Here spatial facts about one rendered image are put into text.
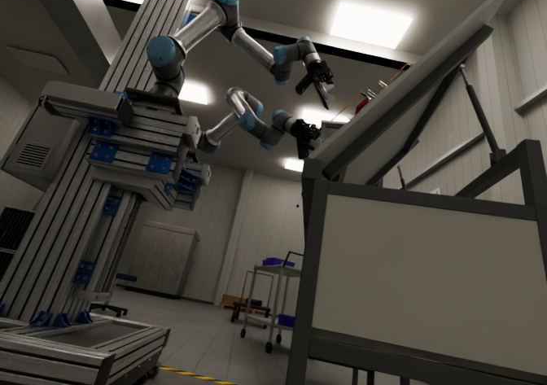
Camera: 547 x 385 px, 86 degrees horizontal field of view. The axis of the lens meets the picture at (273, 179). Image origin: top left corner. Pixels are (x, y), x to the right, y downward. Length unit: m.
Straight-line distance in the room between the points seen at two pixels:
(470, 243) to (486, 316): 0.16
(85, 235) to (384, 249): 1.16
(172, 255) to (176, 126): 8.64
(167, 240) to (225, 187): 3.24
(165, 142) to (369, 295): 0.94
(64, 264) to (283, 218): 10.36
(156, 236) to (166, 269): 1.08
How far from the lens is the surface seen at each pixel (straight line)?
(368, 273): 0.80
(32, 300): 1.51
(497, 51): 5.61
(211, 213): 11.51
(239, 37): 1.65
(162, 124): 1.34
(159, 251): 9.95
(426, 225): 0.87
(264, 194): 11.70
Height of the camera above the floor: 0.46
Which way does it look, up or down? 22 degrees up
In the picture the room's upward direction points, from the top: 11 degrees clockwise
